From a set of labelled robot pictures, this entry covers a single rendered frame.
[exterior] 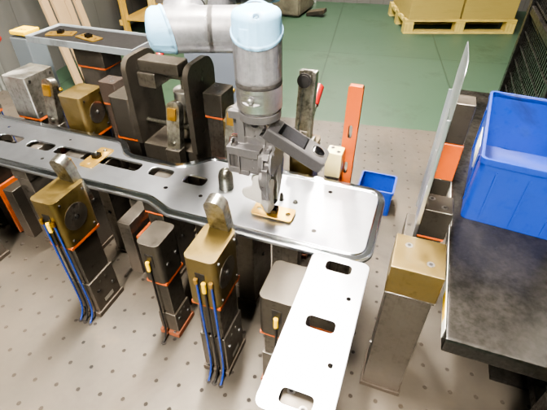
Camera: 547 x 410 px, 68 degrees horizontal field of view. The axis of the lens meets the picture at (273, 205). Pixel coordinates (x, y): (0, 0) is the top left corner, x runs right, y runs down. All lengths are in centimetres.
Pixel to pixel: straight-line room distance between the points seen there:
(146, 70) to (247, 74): 46
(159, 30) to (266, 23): 20
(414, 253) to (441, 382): 38
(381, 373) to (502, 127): 60
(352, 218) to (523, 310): 32
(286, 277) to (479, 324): 30
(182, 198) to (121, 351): 38
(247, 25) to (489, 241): 53
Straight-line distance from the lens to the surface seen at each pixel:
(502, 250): 79
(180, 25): 72
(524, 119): 105
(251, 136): 70
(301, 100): 89
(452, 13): 589
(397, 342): 80
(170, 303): 92
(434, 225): 76
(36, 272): 126
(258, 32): 61
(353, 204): 84
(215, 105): 101
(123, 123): 117
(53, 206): 86
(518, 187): 79
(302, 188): 87
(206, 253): 67
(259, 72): 62
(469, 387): 100
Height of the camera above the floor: 152
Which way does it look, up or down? 39 degrees down
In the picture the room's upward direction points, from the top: straight up
